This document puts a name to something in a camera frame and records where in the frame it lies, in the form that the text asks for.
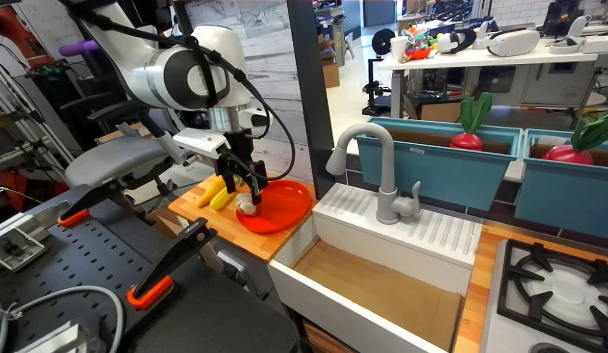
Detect wooden cutting board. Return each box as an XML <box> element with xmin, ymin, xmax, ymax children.
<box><xmin>166</xmin><ymin>175</ymin><xmax>319</xmax><ymax>263</ymax></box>

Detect grey toy faucet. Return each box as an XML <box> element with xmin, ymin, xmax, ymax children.
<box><xmin>323</xmin><ymin>122</ymin><xmax>423</xmax><ymax>226</ymax></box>

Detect red toy radish green leaves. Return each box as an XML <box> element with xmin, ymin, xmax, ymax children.
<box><xmin>449</xmin><ymin>90</ymin><xmax>496</xmax><ymax>153</ymax></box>
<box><xmin>543</xmin><ymin>106</ymin><xmax>608</xmax><ymax>167</ymax></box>

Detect white lab table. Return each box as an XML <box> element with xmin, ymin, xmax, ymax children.
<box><xmin>374</xmin><ymin>37</ymin><xmax>602</xmax><ymax>122</ymax></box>

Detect wooden stove counter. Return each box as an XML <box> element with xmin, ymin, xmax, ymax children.
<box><xmin>451</xmin><ymin>222</ymin><xmax>608</xmax><ymax>353</ymax></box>

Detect black frame post beside panel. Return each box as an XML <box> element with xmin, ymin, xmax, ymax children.
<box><xmin>286</xmin><ymin>0</ymin><xmax>335</xmax><ymax>200</ymax></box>

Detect orange round plate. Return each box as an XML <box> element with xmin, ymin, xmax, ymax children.
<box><xmin>233</xmin><ymin>179</ymin><xmax>317</xmax><ymax>235</ymax></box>

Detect black perforated robot table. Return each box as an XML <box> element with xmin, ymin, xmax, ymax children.
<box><xmin>0</xmin><ymin>188</ymin><xmax>301</xmax><ymax>353</ymax></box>

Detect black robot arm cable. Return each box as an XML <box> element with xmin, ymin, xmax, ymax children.
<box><xmin>174</xmin><ymin>32</ymin><xmax>298</xmax><ymax>183</ymax></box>

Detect aluminium bracket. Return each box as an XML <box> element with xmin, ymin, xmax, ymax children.
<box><xmin>0</xmin><ymin>212</ymin><xmax>48</xmax><ymax>275</ymax></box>

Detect white toy sink basin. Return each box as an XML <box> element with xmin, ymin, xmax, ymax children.
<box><xmin>266</xmin><ymin>183</ymin><xmax>486</xmax><ymax>353</ymax></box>

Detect small white toy object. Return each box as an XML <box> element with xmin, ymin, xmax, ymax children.
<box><xmin>233</xmin><ymin>192</ymin><xmax>258</xmax><ymax>218</ymax></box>

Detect grey wood-look backsplash panel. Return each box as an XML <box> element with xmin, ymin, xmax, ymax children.
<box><xmin>184</xmin><ymin>0</ymin><xmax>313</xmax><ymax>186</ymax></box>

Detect grey cable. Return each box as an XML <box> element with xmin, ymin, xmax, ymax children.
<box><xmin>0</xmin><ymin>283</ymin><xmax>127</xmax><ymax>353</ymax></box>

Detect black clamp orange handle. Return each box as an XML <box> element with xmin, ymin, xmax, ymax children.
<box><xmin>125</xmin><ymin>218</ymin><xmax>217</xmax><ymax>312</ymax></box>
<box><xmin>56</xmin><ymin>183</ymin><xmax>123</xmax><ymax>230</ymax></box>

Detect white VR headset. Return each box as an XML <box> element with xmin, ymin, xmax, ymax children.
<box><xmin>484</xmin><ymin>26</ymin><xmax>541</xmax><ymax>59</ymax></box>

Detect teal planter box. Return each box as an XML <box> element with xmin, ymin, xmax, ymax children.
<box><xmin>513</xmin><ymin>128</ymin><xmax>608</xmax><ymax>243</ymax></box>
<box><xmin>354</xmin><ymin>116</ymin><xmax>525</xmax><ymax>212</ymax></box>

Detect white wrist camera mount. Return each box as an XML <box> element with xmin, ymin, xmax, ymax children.
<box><xmin>170</xmin><ymin>126</ymin><xmax>231</xmax><ymax>163</ymax></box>

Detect grey padded chair seat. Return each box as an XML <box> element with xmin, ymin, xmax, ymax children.
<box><xmin>62</xmin><ymin>126</ymin><xmax>182</xmax><ymax>192</ymax></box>

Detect toy gas stove top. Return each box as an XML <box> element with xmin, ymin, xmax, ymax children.
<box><xmin>482</xmin><ymin>237</ymin><xmax>608</xmax><ymax>353</ymax></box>

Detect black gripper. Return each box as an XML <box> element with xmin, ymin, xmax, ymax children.
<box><xmin>213</xmin><ymin>130</ymin><xmax>270</xmax><ymax>208</ymax></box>

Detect yellow toy corn cob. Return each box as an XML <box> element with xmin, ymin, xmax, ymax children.
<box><xmin>209</xmin><ymin>186</ymin><xmax>239</xmax><ymax>212</ymax></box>

